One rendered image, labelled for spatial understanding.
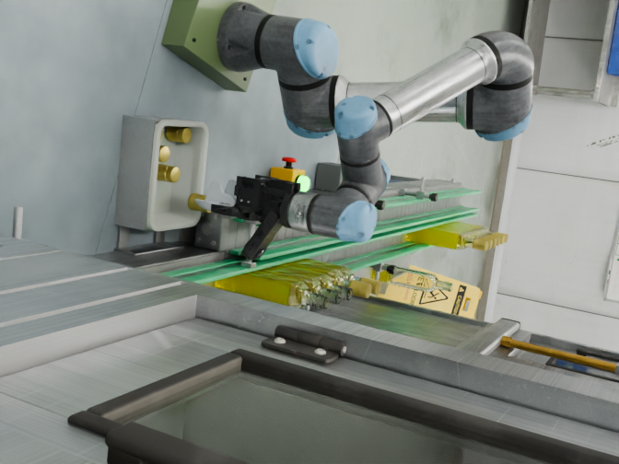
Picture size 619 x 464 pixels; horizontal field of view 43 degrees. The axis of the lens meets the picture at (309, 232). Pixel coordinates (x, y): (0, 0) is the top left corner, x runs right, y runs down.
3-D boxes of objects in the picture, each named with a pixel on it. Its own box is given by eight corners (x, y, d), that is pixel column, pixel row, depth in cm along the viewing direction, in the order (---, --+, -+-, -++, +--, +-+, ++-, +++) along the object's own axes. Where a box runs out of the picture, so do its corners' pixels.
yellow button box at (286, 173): (266, 191, 212) (290, 196, 208) (269, 164, 211) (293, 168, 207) (279, 191, 218) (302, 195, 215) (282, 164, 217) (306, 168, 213)
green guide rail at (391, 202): (232, 221, 174) (263, 227, 170) (233, 216, 174) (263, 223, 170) (462, 190, 329) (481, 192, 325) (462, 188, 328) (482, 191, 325)
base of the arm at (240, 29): (232, -12, 169) (271, -7, 165) (263, 22, 183) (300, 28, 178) (208, 52, 168) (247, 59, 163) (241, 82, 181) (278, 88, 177)
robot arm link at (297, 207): (321, 231, 151) (302, 236, 143) (301, 227, 153) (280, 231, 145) (326, 192, 149) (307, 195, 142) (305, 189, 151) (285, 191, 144)
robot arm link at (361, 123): (549, 17, 153) (358, 126, 133) (546, 67, 160) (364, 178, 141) (503, 1, 160) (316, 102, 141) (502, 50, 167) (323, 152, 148)
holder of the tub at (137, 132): (111, 250, 161) (142, 258, 157) (122, 115, 156) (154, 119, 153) (164, 242, 176) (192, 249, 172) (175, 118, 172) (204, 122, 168)
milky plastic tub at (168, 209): (115, 225, 159) (149, 233, 156) (123, 114, 156) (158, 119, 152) (168, 219, 175) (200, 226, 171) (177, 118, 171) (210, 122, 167)
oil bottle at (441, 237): (404, 240, 278) (483, 255, 265) (407, 225, 277) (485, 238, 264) (410, 238, 283) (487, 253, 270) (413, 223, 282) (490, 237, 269)
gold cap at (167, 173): (154, 164, 165) (170, 167, 163) (165, 163, 168) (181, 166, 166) (153, 180, 165) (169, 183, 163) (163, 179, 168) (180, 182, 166)
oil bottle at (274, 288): (213, 292, 173) (298, 313, 164) (216, 267, 172) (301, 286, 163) (227, 287, 178) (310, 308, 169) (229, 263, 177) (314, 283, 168)
